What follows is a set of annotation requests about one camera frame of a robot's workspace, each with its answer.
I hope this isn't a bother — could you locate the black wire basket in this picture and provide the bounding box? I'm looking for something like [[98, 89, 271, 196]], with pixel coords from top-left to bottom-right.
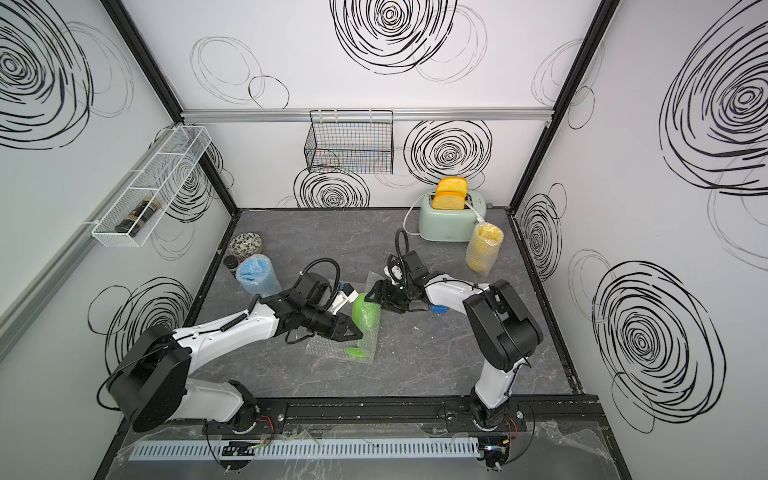
[[303, 109, 395, 174]]

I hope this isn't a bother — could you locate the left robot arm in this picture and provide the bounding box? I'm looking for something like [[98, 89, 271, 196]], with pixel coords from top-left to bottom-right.
[[102, 272, 363, 434]]

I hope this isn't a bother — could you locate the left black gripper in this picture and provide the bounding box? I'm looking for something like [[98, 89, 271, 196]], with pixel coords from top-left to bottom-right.
[[303, 306, 366, 341]]

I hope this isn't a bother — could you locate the mint green toaster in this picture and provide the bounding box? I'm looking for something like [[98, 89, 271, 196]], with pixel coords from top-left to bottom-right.
[[418, 190, 487, 243]]

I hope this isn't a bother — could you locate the white slotted cable duct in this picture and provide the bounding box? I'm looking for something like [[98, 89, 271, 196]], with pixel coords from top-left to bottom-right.
[[128, 437, 481, 462]]

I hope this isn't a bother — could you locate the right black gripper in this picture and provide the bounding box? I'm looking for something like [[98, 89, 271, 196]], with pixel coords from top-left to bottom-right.
[[365, 280, 414, 313]]

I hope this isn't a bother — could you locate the toast slice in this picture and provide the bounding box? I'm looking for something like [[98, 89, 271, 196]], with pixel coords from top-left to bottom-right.
[[436, 176, 469, 196], [431, 191, 466, 211]]

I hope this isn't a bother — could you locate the white toaster cable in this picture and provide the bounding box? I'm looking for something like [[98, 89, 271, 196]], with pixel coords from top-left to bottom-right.
[[402, 193, 434, 237]]

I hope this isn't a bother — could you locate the white wire shelf basket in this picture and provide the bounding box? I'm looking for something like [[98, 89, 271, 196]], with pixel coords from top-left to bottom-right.
[[91, 125, 212, 248]]

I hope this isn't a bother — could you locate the back toast slice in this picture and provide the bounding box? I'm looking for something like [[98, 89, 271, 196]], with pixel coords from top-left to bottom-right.
[[436, 176, 469, 196]]

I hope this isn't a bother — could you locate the dark bottle in shelf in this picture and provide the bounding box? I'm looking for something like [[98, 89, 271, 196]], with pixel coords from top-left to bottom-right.
[[114, 198, 160, 237]]

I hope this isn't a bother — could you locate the front toast slice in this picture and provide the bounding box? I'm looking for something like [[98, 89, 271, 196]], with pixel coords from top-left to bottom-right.
[[431, 191, 466, 211]]

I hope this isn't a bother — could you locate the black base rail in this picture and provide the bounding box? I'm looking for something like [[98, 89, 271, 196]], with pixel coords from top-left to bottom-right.
[[119, 395, 604, 434]]

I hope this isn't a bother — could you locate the patterned small bowl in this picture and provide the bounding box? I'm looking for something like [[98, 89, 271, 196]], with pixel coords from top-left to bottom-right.
[[227, 231, 263, 262]]

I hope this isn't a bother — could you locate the green plastic wine glass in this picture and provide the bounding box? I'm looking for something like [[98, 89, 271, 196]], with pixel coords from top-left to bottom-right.
[[345, 295, 382, 363]]

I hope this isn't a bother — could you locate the blue plastic wine glass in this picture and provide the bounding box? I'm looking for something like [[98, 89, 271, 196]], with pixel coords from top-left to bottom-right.
[[238, 256, 280, 296]]

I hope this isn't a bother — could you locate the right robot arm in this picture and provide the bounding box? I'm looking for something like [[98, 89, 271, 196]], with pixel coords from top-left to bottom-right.
[[365, 251, 543, 430]]

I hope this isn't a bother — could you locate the dark spice bottle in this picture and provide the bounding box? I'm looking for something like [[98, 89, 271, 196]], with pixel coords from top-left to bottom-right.
[[222, 255, 239, 277]]

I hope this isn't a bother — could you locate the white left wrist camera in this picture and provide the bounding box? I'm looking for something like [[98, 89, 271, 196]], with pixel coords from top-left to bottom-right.
[[331, 283, 359, 314]]

